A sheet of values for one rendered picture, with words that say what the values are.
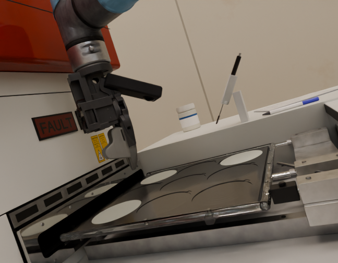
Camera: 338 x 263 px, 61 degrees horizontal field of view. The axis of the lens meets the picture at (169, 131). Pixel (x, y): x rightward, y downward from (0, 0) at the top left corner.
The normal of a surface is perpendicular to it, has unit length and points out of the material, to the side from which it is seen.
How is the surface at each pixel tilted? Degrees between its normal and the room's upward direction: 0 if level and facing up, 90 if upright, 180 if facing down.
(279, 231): 90
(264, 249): 0
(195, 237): 90
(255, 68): 90
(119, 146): 93
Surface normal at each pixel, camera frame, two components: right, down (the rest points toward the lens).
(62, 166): 0.88, -0.26
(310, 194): -0.36, 0.17
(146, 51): -0.14, 0.11
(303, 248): -0.31, -0.95
